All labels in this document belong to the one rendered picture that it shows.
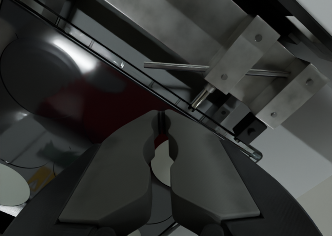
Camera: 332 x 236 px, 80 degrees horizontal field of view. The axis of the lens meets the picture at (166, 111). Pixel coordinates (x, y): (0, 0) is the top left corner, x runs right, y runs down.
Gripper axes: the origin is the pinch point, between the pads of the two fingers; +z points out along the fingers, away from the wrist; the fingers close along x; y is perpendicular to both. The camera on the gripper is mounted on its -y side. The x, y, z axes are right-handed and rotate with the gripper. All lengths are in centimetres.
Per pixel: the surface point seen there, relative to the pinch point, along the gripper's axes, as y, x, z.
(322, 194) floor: 126, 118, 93
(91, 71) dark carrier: 0.3, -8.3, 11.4
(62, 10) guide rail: -6.1, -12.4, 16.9
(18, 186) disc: 19.1, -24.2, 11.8
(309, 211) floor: 144, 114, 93
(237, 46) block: -2.3, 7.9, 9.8
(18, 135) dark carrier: 9.2, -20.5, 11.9
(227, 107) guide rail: 7.7, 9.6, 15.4
